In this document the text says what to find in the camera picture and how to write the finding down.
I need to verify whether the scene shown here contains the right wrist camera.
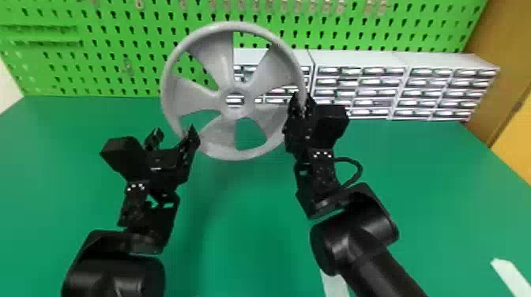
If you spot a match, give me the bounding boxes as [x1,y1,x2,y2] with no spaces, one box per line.
[310,103,350,151]

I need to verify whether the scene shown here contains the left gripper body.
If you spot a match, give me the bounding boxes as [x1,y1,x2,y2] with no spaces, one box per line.
[143,145,191,197]

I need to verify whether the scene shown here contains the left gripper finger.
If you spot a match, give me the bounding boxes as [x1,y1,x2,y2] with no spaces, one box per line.
[177,124,201,168]
[143,127,166,152]

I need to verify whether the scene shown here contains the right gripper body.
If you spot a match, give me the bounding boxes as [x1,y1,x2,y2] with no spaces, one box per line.
[282,118,318,157]

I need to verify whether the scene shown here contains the black cable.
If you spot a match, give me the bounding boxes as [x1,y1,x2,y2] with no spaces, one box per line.
[331,156,364,189]

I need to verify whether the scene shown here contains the grey wheel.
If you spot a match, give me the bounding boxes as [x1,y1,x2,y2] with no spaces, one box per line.
[159,21,308,162]

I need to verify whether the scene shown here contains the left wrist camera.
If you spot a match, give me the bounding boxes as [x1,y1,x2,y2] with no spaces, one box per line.
[100,136,151,182]

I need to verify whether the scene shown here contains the white drawer cabinet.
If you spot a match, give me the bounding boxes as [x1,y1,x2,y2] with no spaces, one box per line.
[232,48,315,107]
[307,50,411,120]
[391,51,500,123]

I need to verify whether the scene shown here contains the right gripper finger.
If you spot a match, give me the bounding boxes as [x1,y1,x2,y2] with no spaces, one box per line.
[287,92,303,124]
[302,96,318,124]

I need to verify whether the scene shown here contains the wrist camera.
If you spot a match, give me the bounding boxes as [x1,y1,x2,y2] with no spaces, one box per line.
[310,103,350,151]
[100,136,151,182]

